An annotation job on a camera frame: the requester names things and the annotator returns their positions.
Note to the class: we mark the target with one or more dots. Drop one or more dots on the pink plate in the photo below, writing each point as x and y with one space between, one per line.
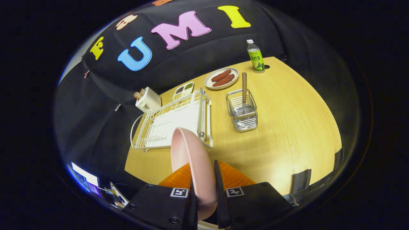
195 159

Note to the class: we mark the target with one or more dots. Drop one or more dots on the brown sausage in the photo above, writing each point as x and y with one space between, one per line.
221 75
223 80

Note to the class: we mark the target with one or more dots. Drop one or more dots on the white toaster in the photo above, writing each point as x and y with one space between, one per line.
149 100

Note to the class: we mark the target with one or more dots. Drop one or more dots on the black backdrop cloth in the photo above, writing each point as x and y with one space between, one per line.
96 127

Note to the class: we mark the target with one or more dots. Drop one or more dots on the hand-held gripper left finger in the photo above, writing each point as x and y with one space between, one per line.
192 210

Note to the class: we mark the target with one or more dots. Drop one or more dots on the toasted bread slice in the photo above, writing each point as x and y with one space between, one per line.
141 92
137 95

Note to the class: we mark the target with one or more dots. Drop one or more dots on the white compartment seasoning tray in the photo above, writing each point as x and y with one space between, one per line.
183 91

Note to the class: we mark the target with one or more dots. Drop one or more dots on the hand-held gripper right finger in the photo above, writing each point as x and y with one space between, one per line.
220 198

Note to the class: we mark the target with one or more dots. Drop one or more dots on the white desk device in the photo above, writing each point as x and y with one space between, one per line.
119 195

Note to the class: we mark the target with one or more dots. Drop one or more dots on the cream plate with sausages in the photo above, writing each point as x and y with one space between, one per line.
209 81

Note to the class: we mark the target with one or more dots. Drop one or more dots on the dark grey chair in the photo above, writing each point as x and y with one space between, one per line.
301 180
338 157

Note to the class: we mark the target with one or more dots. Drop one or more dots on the computer monitor screen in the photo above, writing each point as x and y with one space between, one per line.
83 177

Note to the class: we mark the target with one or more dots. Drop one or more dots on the small pink clip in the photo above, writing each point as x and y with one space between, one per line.
86 74

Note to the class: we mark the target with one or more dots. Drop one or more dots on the green label drink bottle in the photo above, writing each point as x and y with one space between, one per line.
256 59

